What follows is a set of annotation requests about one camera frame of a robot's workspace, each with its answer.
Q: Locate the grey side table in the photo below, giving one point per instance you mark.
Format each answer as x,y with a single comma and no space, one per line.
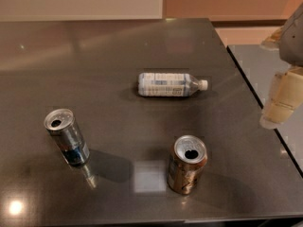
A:
258,67

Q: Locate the silver blue redbull can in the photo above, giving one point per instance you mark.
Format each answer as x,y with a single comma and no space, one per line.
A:
62,126

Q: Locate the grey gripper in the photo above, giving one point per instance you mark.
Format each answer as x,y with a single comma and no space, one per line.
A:
293,43

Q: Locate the brown gold soda can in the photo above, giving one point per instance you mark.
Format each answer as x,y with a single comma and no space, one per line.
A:
187,159

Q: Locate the blue label plastic bottle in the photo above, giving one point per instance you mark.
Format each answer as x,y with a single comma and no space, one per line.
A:
170,84

